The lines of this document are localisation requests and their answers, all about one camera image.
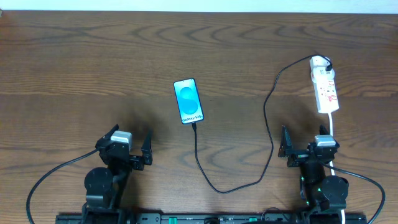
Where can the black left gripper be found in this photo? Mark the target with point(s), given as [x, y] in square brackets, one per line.
[130, 158]

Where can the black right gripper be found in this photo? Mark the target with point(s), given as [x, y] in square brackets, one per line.
[302, 156]

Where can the blue Galaxy smartphone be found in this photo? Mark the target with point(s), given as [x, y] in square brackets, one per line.
[188, 101]

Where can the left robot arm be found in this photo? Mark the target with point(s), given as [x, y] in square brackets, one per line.
[105, 185]

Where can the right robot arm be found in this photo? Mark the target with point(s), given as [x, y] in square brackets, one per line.
[325, 195]

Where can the white USB charger plug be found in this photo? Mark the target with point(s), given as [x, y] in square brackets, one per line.
[321, 61]

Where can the white power strip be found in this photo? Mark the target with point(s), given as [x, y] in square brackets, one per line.
[325, 90]

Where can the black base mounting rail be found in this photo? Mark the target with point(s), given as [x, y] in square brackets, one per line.
[156, 218]

